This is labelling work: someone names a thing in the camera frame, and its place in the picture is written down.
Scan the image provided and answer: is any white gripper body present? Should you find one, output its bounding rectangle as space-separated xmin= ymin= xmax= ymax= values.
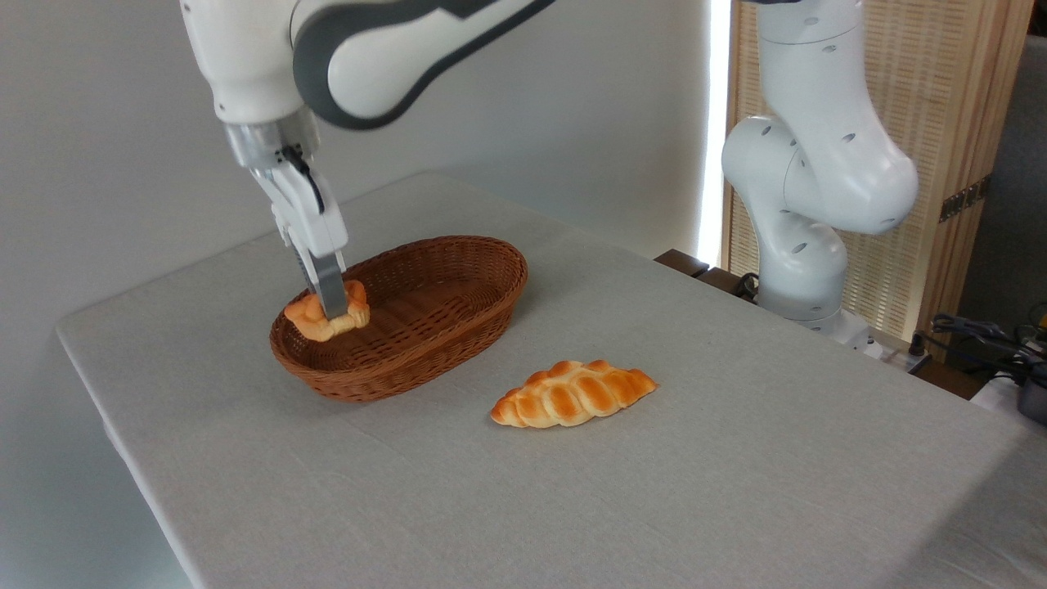
xmin=249 ymin=160 xmax=349 ymax=257

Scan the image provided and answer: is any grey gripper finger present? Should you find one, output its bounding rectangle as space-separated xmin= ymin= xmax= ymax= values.
xmin=290 ymin=242 xmax=322 ymax=295
xmin=304 ymin=237 xmax=350 ymax=321

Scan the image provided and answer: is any round knotted bread roll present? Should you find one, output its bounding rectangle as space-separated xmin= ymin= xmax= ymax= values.
xmin=283 ymin=280 xmax=371 ymax=343

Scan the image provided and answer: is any long braided bread loaf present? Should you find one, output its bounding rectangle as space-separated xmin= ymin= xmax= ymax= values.
xmin=490 ymin=359 xmax=658 ymax=429

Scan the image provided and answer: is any grey tablecloth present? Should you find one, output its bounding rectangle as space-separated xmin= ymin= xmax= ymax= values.
xmin=56 ymin=172 xmax=1047 ymax=589

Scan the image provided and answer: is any wooden rattan folding screen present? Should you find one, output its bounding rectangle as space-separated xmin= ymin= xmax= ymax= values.
xmin=724 ymin=0 xmax=1036 ymax=344

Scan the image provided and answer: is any brown wicker oval basket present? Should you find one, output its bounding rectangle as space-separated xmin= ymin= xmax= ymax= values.
xmin=269 ymin=236 xmax=528 ymax=402

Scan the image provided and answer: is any metal screen hinge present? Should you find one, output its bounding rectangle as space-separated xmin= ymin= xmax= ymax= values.
xmin=939 ymin=176 xmax=992 ymax=223

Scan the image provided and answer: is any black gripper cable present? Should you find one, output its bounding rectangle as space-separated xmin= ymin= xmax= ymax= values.
xmin=278 ymin=146 xmax=326 ymax=215

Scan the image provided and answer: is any black cable bundle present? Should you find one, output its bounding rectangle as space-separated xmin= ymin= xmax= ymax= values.
xmin=928 ymin=313 xmax=1047 ymax=373

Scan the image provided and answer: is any dark wooden furniture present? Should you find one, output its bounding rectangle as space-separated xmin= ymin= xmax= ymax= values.
xmin=654 ymin=249 xmax=763 ymax=305

